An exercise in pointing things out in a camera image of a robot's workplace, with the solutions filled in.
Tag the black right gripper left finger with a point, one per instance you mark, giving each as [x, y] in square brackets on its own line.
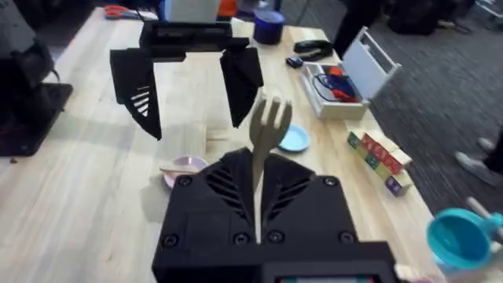
[204, 212]

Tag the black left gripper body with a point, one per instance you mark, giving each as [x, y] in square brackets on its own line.
[184, 37]

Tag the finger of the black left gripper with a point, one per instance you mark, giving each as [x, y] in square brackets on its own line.
[133, 78]
[240, 78]

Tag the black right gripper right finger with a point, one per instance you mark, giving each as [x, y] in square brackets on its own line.
[310, 212]

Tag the wooden fork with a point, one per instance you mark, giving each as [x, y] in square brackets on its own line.
[267, 133]

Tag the upright wrist plate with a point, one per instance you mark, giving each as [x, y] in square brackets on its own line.
[192, 9]

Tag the wooden utensil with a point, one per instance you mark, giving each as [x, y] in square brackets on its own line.
[178, 170]

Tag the pink plate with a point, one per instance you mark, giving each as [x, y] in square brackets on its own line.
[193, 162]

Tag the dark blue container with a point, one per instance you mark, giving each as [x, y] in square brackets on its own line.
[269, 26]

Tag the light blue plate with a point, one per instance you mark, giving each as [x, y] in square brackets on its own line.
[295, 139]

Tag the small black blue gadget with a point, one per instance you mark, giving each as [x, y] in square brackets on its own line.
[294, 61]

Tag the black stapler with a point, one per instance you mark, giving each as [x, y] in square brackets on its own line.
[314, 49]

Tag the colourful toy blocks heap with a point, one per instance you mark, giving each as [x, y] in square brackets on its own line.
[379, 161]

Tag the white open box with tools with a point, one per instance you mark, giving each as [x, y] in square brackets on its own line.
[346, 86]

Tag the teal cup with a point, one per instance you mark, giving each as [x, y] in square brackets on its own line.
[457, 239]

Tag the person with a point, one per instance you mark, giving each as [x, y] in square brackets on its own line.
[477, 167]

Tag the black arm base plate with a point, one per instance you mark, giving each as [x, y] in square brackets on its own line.
[27, 122]

